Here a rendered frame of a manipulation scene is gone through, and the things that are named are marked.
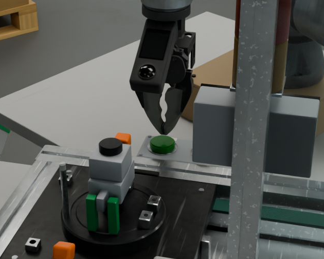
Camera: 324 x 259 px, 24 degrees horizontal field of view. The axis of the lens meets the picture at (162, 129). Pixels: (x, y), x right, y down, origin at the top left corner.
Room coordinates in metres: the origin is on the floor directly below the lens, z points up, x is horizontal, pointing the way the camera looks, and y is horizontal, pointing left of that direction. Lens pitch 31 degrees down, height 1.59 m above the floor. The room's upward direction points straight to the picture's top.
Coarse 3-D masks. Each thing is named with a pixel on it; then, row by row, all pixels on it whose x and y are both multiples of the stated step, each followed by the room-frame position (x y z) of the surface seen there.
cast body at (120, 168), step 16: (112, 144) 0.80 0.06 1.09; (128, 144) 0.82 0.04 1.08; (96, 160) 0.78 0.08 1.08; (112, 160) 0.78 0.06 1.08; (128, 160) 0.80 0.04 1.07; (96, 176) 0.78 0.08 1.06; (112, 176) 0.78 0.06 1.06; (128, 176) 0.80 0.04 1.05; (96, 192) 0.77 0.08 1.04; (112, 192) 0.77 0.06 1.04
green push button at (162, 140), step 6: (156, 138) 1.02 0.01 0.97; (162, 138) 1.02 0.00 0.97; (168, 138) 1.02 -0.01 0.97; (150, 144) 1.00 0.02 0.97; (156, 144) 1.00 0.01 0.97; (162, 144) 1.00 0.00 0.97; (168, 144) 1.00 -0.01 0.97; (174, 144) 1.00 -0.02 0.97; (156, 150) 0.99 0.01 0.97; (162, 150) 0.99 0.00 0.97; (168, 150) 0.99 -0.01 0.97
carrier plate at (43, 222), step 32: (160, 192) 0.87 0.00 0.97; (192, 192) 0.87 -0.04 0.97; (32, 224) 0.80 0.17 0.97; (192, 224) 0.80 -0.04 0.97; (0, 256) 0.73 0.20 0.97; (32, 256) 0.73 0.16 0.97; (96, 256) 0.73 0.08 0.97; (128, 256) 0.73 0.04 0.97; (160, 256) 0.73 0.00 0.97; (192, 256) 0.73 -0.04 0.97
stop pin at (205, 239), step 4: (204, 236) 0.78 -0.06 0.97; (208, 236) 0.78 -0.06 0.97; (204, 240) 0.77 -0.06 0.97; (208, 240) 0.77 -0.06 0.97; (204, 244) 0.77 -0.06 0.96; (208, 244) 0.77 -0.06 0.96; (204, 248) 0.77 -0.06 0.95; (208, 248) 0.77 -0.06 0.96; (204, 252) 0.77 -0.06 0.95; (208, 252) 0.77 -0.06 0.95; (204, 256) 0.77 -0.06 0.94; (208, 256) 0.77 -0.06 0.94
